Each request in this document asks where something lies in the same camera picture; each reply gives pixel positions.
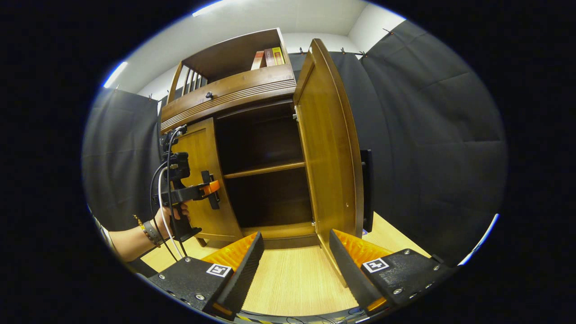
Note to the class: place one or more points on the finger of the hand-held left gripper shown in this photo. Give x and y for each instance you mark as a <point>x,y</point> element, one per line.
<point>210,188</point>

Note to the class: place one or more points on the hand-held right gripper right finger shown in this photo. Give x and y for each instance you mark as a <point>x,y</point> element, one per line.
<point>348,274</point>

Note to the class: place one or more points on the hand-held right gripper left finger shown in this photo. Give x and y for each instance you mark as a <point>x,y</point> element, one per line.
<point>245,274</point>

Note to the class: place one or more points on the wooden cabinet door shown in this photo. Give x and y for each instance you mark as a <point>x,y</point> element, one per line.
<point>330,157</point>
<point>207,144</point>

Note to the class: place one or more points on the wooden double-door shoe cabinet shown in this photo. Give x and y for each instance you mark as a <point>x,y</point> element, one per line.
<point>234,87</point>

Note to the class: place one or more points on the grey wristband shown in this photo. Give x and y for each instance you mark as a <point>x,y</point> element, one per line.
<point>153,233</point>

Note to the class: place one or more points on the beige book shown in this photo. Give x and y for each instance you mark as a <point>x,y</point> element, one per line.
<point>258,60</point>

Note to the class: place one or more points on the dark red book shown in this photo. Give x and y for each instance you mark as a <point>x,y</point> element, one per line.
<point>269,57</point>

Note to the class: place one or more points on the yellow book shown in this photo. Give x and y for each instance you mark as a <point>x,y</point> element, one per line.
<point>278,56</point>

